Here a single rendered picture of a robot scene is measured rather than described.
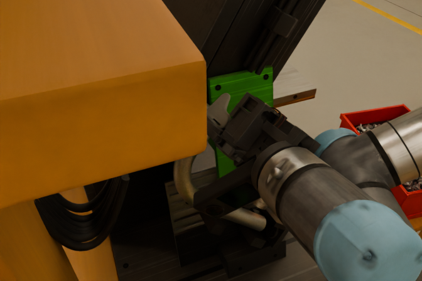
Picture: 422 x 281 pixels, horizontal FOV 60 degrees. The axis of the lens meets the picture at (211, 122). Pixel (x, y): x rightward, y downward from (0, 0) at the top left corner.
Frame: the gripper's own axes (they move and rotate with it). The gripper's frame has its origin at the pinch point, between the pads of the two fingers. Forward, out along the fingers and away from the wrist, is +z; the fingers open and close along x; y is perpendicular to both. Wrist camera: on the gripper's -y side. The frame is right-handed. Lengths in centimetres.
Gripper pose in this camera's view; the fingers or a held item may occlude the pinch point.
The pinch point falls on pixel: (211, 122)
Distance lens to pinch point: 57.9
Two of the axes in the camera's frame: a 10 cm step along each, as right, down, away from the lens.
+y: 6.0, -8.0, -1.0
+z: -3.5, -3.7, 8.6
